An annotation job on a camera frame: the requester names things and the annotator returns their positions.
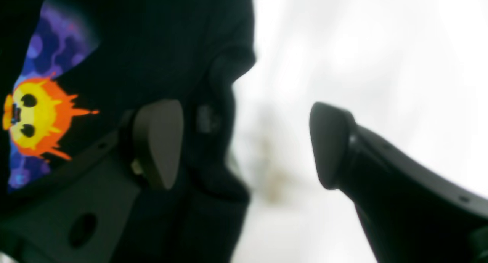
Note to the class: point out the black graphic T-shirt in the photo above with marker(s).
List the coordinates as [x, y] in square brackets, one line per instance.
[71, 70]

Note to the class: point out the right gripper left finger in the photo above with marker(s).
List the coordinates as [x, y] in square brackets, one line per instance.
[78, 213]

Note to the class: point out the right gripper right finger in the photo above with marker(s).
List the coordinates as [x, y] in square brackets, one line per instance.
[408, 213]

